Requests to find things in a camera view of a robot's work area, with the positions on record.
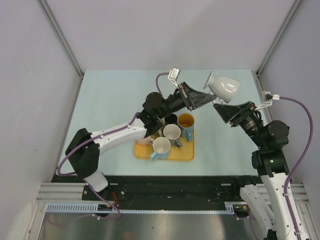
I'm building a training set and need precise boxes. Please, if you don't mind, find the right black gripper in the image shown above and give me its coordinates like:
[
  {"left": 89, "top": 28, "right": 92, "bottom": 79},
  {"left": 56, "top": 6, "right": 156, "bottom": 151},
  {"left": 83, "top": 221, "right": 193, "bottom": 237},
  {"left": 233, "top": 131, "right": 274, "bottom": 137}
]
[{"left": 212, "top": 100, "right": 266, "bottom": 148}]

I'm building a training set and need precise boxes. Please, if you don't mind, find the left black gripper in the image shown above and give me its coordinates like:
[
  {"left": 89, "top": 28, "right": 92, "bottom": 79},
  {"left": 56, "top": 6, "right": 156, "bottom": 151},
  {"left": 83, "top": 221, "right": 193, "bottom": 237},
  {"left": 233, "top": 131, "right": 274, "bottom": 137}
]
[{"left": 156, "top": 81, "right": 216, "bottom": 120}]

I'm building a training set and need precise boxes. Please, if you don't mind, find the light grey mug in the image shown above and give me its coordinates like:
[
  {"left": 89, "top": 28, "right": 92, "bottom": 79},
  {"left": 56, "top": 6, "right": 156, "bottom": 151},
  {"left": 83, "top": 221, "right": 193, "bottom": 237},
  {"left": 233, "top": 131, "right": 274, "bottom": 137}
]
[{"left": 203, "top": 71, "right": 241, "bottom": 104}]

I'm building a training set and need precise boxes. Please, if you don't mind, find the blue butterfly mug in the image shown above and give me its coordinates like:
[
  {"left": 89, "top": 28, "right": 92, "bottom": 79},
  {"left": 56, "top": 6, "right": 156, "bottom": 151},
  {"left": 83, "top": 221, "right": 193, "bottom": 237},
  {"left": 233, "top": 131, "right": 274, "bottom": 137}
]
[{"left": 177, "top": 113, "right": 195, "bottom": 142}]

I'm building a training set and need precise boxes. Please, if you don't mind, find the brown dark mug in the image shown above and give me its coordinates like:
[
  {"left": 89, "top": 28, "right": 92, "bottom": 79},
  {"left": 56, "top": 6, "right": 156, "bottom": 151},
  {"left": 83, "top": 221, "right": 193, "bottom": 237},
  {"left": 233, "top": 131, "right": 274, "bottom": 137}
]
[{"left": 164, "top": 113, "right": 178, "bottom": 125}]

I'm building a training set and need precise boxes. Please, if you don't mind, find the light green mug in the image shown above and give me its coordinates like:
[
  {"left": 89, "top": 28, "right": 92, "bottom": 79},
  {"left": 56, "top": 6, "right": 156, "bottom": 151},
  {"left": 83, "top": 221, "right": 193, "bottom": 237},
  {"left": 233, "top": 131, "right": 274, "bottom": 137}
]
[{"left": 152, "top": 118, "right": 165, "bottom": 138}]

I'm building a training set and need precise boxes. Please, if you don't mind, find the dark grey mug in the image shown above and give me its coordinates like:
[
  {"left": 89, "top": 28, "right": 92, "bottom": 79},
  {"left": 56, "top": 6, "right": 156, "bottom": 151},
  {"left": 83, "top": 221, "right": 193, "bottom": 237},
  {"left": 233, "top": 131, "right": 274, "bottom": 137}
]
[{"left": 163, "top": 124, "right": 183, "bottom": 148}]

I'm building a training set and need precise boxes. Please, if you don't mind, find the light blue mug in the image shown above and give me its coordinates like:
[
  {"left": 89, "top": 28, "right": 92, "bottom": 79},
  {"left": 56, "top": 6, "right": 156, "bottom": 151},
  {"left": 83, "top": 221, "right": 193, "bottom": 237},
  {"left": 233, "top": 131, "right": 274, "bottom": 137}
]
[{"left": 149, "top": 137, "right": 171, "bottom": 161}]

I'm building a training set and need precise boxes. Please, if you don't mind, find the pink mug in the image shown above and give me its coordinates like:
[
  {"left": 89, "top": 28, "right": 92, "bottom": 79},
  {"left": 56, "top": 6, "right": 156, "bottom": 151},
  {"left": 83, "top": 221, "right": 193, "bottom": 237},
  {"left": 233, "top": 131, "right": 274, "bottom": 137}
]
[{"left": 136, "top": 136, "right": 155, "bottom": 146}]

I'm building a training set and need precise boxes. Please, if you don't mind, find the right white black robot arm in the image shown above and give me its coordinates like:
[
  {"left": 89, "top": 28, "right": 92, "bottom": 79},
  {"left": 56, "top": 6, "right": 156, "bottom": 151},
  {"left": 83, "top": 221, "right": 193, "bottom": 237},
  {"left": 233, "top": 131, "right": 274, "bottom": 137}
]
[{"left": 213, "top": 101, "right": 310, "bottom": 240}]

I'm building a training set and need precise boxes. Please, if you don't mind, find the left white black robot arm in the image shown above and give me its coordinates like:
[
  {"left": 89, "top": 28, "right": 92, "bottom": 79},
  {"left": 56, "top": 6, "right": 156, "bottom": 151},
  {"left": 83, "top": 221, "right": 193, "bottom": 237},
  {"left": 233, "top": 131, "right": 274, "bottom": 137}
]
[{"left": 63, "top": 82, "right": 216, "bottom": 200}]

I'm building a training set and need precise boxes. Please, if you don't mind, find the yellow tray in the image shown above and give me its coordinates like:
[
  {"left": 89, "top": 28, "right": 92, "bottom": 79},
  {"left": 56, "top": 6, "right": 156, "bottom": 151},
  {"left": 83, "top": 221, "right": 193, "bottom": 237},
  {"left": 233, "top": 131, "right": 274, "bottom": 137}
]
[{"left": 133, "top": 131, "right": 196, "bottom": 162}]

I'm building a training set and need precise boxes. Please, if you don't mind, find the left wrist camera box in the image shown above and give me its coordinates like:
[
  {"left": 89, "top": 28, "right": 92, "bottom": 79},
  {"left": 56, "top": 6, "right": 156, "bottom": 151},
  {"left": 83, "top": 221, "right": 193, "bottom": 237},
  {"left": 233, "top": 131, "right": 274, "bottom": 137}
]
[{"left": 168, "top": 67, "right": 181, "bottom": 82}]

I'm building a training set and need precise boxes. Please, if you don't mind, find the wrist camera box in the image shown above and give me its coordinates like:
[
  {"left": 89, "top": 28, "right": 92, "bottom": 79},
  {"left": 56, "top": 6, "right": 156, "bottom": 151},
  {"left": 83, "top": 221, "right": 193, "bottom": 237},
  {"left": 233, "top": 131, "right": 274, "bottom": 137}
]
[
  {"left": 260, "top": 91, "right": 280, "bottom": 108},
  {"left": 168, "top": 67, "right": 181, "bottom": 82}
]

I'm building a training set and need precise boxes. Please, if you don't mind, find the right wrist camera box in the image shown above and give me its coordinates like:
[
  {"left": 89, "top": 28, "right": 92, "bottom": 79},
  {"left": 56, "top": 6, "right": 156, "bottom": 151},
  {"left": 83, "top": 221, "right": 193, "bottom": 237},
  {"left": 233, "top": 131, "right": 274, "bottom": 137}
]
[{"left": 260, "top": 91, "right": 280, "bottom": 108}]

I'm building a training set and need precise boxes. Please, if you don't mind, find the white cable duct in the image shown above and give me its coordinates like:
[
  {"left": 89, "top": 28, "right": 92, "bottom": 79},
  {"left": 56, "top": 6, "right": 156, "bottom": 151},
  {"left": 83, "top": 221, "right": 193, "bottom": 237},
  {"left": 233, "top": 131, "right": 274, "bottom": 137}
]
[{"left": 46, "top": 202, "right": 249, "bottom": 215}]

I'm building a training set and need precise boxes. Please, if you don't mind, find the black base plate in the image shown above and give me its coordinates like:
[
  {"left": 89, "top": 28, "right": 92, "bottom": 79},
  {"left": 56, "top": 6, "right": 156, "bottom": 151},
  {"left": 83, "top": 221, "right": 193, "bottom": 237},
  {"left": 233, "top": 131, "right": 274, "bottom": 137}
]
[{"left": 51, "top": 172, "right": 266, "bottom": 221}]

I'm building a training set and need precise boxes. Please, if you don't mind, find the right aluminium frame post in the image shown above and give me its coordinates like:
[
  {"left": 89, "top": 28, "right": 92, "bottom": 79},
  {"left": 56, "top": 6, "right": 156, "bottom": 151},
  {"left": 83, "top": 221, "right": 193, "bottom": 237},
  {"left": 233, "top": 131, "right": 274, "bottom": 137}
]
[{"left": 255, "top": 0, "right": 305, "bottom": 78}]

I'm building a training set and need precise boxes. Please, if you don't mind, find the aluminium frame post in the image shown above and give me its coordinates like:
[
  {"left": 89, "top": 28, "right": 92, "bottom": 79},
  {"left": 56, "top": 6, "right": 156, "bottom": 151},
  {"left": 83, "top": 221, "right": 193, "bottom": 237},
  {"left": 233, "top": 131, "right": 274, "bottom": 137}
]
[
  {"left": 37, "top": 0, "right": 84, "bottom": 80},
  {"left": 255, "top": 0, "right": 305, "bottom": 78}
]

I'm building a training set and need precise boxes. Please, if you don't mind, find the left aluminium frame post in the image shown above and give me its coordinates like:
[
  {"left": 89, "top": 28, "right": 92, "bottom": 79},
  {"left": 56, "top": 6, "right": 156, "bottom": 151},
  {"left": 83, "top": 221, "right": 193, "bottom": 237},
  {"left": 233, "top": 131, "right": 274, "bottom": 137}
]
[{"left": 37, "top": 0, "right": 84, "bottom": 80}]

